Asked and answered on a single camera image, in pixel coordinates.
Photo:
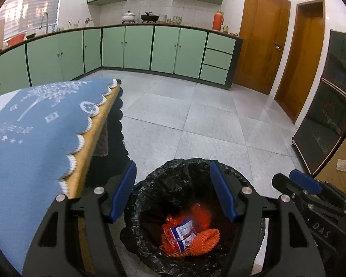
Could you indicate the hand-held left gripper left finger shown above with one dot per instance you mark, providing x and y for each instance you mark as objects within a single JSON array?
[{"x": 122, "y": 190}]

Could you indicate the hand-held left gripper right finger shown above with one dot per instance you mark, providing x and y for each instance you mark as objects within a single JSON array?
[{"x": 223, "y": 190}]

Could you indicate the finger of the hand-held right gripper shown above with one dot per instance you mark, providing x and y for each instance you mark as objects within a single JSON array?
[
  {"x": 282, "y": 182},
  {"x": 305, "y": 181}
]

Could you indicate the red plastic mesh bag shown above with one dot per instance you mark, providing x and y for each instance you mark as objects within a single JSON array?
[{"x": 201, "y": 215}]

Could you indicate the bin with black bag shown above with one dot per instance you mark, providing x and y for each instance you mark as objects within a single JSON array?
[{"x": 161, "y": 184}]

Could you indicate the orange foam fruit net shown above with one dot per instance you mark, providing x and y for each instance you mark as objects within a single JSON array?
[{"x": 204, "y": 241}]

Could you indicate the silver snack packet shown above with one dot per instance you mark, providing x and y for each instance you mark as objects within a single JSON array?
[{"x": 184, "y": 230}]

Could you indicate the wooden table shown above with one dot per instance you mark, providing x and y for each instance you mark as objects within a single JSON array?
[{"x": 95, "y": 138}]

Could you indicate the dark glass-door cabinet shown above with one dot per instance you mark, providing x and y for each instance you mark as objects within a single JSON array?
[{"x": 328, "y": 106}]

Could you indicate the table with blue cloth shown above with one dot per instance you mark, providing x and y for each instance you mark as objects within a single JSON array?
[{"x": 31, "y": 150}]

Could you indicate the plain wooden door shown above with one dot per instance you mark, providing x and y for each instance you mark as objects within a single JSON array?
[{"x": 300, "y": 63}]

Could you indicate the green lower kitchen cabinets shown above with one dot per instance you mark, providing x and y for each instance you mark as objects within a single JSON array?
[{"x": 138, "y": 47}]

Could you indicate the orange thermos flask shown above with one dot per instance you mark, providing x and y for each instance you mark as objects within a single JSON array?
[{"x": 218, "y": 21}]

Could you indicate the white cooking pot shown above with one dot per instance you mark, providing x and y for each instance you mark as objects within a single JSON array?
[{"x": 129, "y": 18}]

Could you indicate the utensil holder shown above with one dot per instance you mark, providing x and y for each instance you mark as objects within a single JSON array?
[{"x": 74, "y": 24}]

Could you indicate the black wok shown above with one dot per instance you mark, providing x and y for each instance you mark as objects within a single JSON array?
[{"x": 150, "y": 18}]

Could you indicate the row of glass jars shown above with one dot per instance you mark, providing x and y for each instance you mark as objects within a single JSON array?
[{"x": 170, "y": 20}]

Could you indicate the red plastic basin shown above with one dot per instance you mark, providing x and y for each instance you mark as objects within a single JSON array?
[{"x": 16, "y": 39}]

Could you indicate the steel kitchen faucet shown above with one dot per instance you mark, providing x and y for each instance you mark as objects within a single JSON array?
[{"x": 46, "y": 20}]

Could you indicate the window blind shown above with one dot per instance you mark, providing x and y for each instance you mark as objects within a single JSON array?
[{"x": 31, "y": 11}]

